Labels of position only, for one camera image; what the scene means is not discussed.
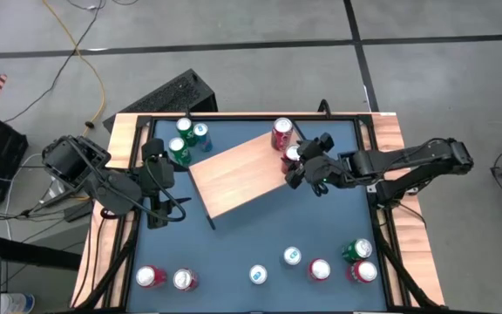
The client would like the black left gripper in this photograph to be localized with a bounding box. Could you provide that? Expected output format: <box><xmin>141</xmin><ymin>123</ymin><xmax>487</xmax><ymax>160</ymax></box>
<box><xmin>139</xmin><ymin>138</ymin><xmax>177</xmax><ymax>230</ymax></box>

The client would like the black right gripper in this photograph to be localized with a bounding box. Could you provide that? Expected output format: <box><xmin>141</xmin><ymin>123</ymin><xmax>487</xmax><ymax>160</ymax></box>
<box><xmin>285</xmin><ymin>132</ymin><xmax>350</xmax><ymax>190</ymax></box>

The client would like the red Coca-Cola can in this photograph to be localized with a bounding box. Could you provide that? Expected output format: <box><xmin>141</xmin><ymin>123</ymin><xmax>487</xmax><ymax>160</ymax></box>
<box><xmin>280</xmin><ymin>143</ymin><xmax>302</xmax><ymax>174</ymax></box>
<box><xmin>270</xmin><ymin>116</ymin><xmax>295</xmax><ymax>152</ymax></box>

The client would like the dark blue Red Bull can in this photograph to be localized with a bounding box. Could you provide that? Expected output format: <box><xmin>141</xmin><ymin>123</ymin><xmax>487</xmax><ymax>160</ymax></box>
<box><xmin>193</xmin><ymin>122</ymin><xmax>214</xmax><ymax>153</ymax></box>

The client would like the silver blue Red Bull can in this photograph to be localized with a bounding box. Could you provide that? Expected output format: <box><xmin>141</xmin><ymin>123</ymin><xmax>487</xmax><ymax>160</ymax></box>
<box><xmin>248</xmin><ymin>263</ymin><xmax>268</xmax><ymax>285</ymax></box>
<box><xmin>282</xmin><ymin>246</ymin><xmax>303</xmax><ymax>267</ymax></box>

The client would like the red Fanta can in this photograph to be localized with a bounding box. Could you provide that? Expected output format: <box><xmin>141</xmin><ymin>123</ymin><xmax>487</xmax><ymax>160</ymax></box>
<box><xmin>135</xmin><ymin>264</ymin><xmax>168</xmax><ymax>289</ymax></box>
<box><xmin>172</xmin><ymin>267</ymin><xmax>200</xmax><ymax>292</ymax></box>

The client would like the wooden shelf with black legs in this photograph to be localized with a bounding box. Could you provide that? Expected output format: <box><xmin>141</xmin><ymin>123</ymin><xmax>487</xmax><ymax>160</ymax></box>
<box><xmin>187</xmin><ymin>123</ymin><xmax>311</xmax><ymax>231</ymax></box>

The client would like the green Sprite can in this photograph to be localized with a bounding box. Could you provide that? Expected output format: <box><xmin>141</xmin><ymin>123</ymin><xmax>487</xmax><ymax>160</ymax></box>
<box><xmin>341</xmin><ymin>237</ymin><xmax>373</xmax><ymax>263</ymax></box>
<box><xmin>166</xmin><ymin>136</ymin><xmax>193</xmax><ymax>168</ymax></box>
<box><xmin>175</xmin><ymin>116</ymin><xmax>198</xmax><ymax>147</ymax></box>

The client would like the black power adapter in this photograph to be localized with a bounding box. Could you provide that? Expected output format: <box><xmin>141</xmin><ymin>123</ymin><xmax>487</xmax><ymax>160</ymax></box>
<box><xmin>63</xmin><ymin>200</ymin><xmax>95</xmax><ymax>223</ymax></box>

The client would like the red soda can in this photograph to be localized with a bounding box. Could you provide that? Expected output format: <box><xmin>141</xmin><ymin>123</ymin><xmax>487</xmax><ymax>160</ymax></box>
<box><xmin>307</xmin><ymin>257</ymin><xmax>332</xmax><ymax>282</ymax></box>
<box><xmin>345</xmin><ymin>260</ymin><xmax>378</xmax><ymax>284</ymax></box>

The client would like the black table frame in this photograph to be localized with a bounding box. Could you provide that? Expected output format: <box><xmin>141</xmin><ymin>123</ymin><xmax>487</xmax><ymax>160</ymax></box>
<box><xmin>70</xmin><ymin>111</ymin><xmax>446</xmax><ymax>314</ymax></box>

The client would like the yellow extension cord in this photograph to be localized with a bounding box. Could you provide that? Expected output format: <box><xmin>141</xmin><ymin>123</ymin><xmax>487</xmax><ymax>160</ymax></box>
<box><xmin>41</xmin><ymin>0</ymin><xmax>107</xmax><ymax>136</ymax></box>

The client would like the long black cable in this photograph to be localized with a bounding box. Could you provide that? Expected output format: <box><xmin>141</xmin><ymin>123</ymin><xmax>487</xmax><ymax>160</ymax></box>
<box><xmin>2</xmin><ymin>0</ymin><xmax>104</xmax><ymax>124</ymax></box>

